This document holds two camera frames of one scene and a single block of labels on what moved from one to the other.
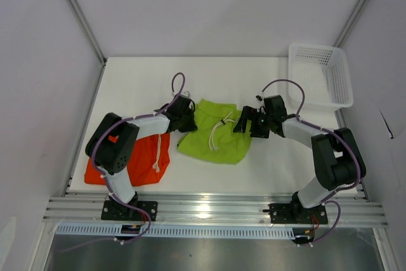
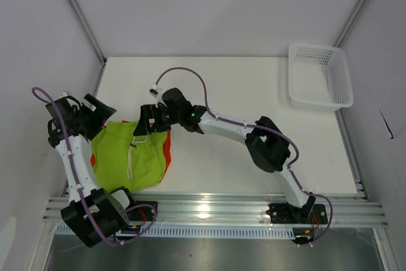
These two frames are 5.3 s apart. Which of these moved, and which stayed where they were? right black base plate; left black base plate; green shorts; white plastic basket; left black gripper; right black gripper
Moved: right black gripper; left black gripper; green shorts
Stayed: right black base plate; left black base plate; white plastic basket
